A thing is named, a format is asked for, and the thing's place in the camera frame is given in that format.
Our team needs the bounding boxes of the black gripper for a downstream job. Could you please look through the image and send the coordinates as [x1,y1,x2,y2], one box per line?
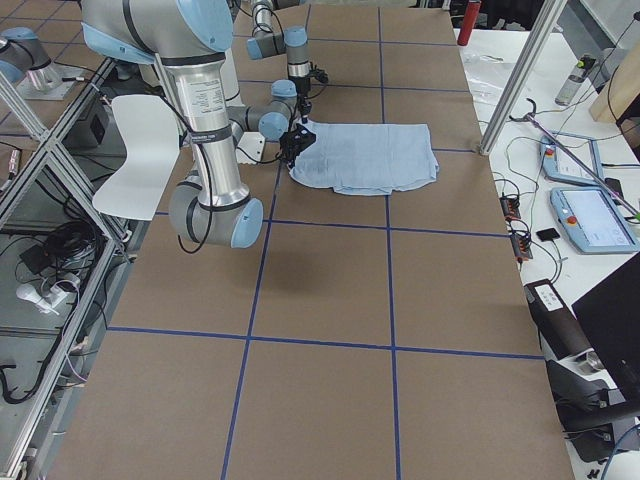
[292,76,311,113]
[279,99,316,170]

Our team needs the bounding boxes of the light blue button-up shirt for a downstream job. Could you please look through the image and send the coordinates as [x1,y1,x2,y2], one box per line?
[289,122,439,196]

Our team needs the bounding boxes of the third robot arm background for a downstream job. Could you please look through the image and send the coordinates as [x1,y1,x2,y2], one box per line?
[1,27,51,81]

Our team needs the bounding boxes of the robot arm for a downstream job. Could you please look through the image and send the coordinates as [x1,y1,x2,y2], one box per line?
[247,0,312,123]
[81,1,300,248]

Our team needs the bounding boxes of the white plastic chair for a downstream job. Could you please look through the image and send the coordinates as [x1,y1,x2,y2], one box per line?
[92,94,180,221]

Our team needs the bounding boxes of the red cylinder bottle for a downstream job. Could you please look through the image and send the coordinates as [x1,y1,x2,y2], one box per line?
[457,0,482,46]

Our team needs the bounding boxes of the clear plastic bag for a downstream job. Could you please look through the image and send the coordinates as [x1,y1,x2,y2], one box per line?
[460,48,515,129]

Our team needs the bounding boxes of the metal reacher grabber tool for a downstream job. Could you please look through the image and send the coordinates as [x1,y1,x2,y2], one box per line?
[508,98,640,221]

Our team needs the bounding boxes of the blue teach pendant far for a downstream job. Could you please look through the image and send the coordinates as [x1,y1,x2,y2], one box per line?
[538,137,617,185]

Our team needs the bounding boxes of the blue teach pendant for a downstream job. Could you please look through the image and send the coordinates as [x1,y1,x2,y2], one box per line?
[538,137,617,185]
[549,187,639,254]

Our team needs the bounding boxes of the clear water bottle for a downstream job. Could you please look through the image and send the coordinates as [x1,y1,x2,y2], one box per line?
[554,54,597,106]

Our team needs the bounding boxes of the blue teach pendant near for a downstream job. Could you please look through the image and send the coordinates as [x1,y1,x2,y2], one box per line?
[549,187,639,254]

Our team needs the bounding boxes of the black cylinder device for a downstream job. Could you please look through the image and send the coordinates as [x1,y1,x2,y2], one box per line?
[523,279,591,359]

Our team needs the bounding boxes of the black monitor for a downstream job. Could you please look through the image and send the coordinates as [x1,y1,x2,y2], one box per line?
[572,255,639,399]

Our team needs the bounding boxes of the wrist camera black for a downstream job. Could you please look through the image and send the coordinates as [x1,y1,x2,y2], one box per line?
[309,64,329,85]

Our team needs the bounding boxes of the white central pedestal column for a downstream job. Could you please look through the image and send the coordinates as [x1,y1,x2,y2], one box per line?
[219,29,266,165]

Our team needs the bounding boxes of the aluminium frame post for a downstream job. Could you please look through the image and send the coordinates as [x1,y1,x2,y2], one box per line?
[478,0,567,156]

